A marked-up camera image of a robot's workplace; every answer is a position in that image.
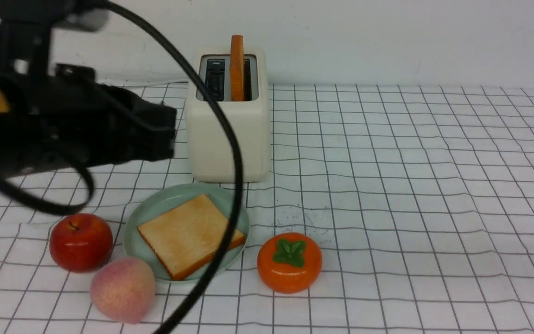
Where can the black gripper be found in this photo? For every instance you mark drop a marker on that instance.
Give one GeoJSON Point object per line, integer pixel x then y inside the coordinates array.
{"type": "Point", "coordinates": [68, 122]}

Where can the toast slice slot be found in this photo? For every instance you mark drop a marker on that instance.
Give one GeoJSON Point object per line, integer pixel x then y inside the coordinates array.
{"type": "Point", "coordinates": [186, 237]}
{"type": "Point", "coordinates": [236, 69]}

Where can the pale green round plate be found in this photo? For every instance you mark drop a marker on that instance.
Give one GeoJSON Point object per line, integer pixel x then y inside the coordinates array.
{"type": "Point", "coordinates": [162, 202]}

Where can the red apple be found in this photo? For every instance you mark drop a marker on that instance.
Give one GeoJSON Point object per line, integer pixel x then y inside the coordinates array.
{"type": "Point", "coordinates": [81, 243]}

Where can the pink peach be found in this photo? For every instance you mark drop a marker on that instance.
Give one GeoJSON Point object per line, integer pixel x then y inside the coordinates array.
{"type": "Point", "coordinates": [124, 290]}

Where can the orange persimmon with green leaf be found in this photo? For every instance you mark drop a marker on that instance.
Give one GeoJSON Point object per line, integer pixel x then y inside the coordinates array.
{"type": "Point", "coordinates": [289, 263]}

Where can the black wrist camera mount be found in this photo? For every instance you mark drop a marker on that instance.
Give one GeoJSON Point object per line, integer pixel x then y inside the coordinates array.
{"type": "Point", "coordinates": [26, 28]}

